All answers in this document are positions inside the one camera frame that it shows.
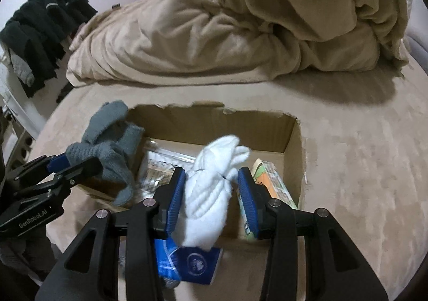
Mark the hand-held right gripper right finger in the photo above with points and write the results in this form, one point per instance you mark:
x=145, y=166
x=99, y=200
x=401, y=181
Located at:
x=246, y=199

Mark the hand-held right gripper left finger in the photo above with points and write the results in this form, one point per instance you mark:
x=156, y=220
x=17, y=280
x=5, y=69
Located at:
x=175, y=199

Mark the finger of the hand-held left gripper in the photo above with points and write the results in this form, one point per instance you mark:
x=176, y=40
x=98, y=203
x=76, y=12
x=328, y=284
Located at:
x=80, y=172
x=60, y=162

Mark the grey knitted sock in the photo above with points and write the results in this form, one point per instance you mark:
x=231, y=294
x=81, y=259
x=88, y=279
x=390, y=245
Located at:
x=103, y=150

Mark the white sock bundle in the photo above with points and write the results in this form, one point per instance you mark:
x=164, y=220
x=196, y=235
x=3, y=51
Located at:
x=209, y=187

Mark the cardboard box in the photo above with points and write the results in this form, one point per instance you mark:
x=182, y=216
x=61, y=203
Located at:
x=220, y=167

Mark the green and orange packet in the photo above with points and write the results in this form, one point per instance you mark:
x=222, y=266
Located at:
x=271, y=184

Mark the clear plastic snack bag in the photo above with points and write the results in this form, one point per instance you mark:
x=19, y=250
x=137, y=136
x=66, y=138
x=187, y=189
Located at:
x=159, y=167

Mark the blue packet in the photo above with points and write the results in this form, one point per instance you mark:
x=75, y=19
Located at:
x=189, y=262

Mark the grey hanging garment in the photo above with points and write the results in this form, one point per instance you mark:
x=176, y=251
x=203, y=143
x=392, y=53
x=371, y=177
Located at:
x=21, y=70

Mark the black hanging clothes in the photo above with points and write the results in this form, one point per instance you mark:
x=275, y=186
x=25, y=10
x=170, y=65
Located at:
x=40, y=30

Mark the beige fleece blanket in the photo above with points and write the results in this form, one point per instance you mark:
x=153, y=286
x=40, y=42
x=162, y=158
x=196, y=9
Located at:
x=240, y=16

